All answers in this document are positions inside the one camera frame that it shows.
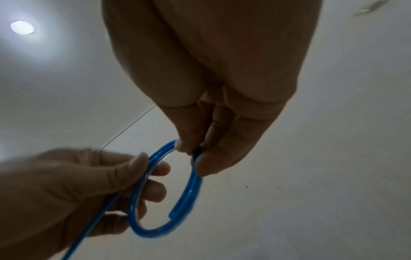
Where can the person's left hand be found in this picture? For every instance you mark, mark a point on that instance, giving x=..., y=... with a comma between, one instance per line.
x=48, y=190

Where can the round ceiling light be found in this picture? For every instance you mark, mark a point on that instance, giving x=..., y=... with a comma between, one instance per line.
x=22, y=27

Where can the person's right hand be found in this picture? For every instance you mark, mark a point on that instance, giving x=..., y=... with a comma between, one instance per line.
x=218, y=56

